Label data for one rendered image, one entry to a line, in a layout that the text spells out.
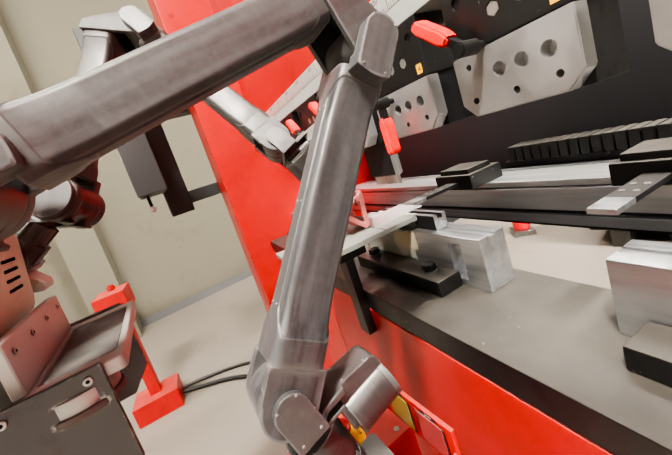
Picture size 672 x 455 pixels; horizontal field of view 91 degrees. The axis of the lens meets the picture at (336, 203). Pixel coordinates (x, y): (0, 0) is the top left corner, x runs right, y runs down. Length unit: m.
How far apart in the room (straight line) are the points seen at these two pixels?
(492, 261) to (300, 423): 0.39
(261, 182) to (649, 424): 1.37
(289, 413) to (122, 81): 0.31
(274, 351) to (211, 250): 3.94
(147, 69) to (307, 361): 0.29
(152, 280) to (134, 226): 0.62
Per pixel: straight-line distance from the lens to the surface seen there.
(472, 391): 0.59
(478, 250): 0.59
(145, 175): 1.62
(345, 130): 0.36
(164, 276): 4.25
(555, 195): 0.80
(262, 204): 1.52
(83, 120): 0.32
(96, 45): 0.87
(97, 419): 0.48
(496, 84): 0.46
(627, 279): 0.48
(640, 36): 0.98
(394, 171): 0.71
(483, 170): 0.88
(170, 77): 0.33
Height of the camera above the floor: 1.18
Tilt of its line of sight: 9 degrees down
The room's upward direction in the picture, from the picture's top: 18 degrees counter-clockwise
